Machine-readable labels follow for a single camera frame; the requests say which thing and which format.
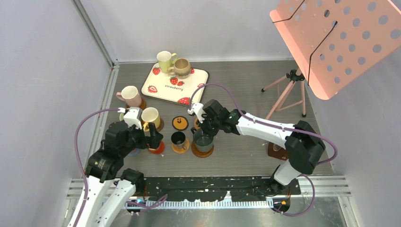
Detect pink tripod legs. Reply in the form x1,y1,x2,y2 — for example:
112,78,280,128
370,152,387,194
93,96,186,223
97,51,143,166
261,68,306,120

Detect pink white mug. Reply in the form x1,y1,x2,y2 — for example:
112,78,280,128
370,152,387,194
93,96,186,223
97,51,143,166
116,86,142,107

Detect orange black smiley coaster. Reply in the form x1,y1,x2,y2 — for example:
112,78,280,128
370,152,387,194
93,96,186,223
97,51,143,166
172,116,189,131

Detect pink perforated music stand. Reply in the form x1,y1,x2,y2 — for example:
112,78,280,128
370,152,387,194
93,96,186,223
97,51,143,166
270,0,401,100

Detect yellow mug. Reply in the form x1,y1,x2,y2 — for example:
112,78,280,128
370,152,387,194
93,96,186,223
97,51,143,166
157,51,178,73
141,107,161,131

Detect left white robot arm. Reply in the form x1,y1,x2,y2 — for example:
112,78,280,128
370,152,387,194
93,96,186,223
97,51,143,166
69,121,163,227

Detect dark brown ridged coaster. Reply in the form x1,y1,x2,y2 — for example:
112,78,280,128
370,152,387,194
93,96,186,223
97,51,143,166
191,141,214,158

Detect yellow mug back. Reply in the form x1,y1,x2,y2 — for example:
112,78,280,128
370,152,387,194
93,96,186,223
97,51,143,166
157,51,178,73

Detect dark walnut round coaster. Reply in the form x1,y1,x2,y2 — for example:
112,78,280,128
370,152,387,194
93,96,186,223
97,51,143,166
157,118,164,131

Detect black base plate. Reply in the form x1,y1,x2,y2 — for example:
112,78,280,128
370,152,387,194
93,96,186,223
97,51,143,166
133,176,301,202

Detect beige brown cup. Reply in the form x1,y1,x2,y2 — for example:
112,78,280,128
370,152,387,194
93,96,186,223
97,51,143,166
167,58,192,79

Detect dark green mug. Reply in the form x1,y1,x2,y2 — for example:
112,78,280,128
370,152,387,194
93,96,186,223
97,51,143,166
191,127,214,153

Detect dark maroon cup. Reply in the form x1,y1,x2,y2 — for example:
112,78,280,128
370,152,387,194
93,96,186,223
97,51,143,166
171,131,186,150

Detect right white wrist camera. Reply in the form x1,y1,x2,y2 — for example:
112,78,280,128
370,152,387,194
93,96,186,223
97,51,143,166
187,103,205,123

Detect purple cable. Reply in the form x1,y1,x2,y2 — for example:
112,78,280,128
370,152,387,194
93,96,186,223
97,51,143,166
72,108,168,227
189,83,338,218

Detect woven rattan coaster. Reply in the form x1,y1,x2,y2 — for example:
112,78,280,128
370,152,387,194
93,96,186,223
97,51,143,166
194,118,201,130

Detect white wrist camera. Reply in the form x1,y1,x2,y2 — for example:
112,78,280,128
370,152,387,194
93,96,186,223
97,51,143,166
117,107,143,130
187,103,205,123

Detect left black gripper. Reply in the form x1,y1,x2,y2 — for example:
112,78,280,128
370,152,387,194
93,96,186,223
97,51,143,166
121,121,163,156

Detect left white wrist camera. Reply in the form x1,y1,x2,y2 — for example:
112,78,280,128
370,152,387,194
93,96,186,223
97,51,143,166
117,107,143,130

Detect red apple smiley coaster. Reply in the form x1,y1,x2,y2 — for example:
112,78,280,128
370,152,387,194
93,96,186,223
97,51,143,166
148,142,165,155

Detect cream serving tray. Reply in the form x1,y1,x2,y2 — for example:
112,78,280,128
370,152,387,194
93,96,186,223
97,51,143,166
141,63,209,105

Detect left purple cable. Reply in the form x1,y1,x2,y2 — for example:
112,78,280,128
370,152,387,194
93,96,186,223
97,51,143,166
72,108,168,227

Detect blue round coaster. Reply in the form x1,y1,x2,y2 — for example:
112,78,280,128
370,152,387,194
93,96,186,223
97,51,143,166
127,149,140,157

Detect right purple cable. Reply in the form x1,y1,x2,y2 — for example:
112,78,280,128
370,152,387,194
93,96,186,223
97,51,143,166
189,83,338,218

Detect light orange round coaster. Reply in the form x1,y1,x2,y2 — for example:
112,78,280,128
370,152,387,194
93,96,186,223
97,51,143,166
171,139,191,154

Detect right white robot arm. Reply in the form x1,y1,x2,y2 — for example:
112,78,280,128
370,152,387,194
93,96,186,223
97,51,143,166
188,99,325,194

